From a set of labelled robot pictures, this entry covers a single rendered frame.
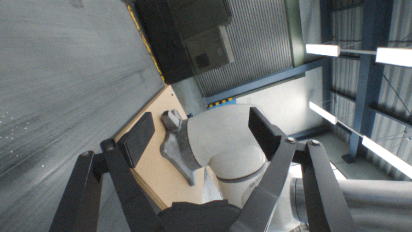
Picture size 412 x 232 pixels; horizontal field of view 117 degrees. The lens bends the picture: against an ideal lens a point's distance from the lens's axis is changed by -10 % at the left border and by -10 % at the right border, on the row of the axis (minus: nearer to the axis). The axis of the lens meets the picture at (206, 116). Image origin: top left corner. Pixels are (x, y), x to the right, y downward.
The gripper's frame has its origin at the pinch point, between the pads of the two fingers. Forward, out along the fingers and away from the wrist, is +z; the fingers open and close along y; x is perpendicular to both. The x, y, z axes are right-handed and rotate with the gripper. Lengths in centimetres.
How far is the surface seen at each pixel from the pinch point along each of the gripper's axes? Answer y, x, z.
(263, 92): 263, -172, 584
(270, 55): 267, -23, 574
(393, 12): 461, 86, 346
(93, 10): -21.7, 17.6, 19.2
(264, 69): 252, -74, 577
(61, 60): -19.6, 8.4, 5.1
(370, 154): 604, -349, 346
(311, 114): 513, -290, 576
